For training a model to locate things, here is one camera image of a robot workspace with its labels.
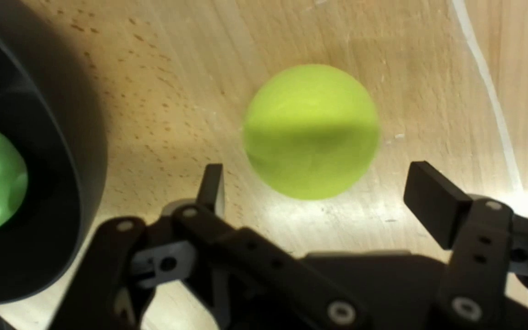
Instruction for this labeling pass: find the yellow ball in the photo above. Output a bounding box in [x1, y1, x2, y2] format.
[242, 64, 379, 199]

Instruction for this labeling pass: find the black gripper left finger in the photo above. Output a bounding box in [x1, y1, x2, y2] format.
[46, 163, 225, 330]

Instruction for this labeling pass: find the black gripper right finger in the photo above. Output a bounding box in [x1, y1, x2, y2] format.
[403, 161, 513, 330]

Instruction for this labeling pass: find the black bowl right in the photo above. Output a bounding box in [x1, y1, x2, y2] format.
[0, 9, 106, 304]

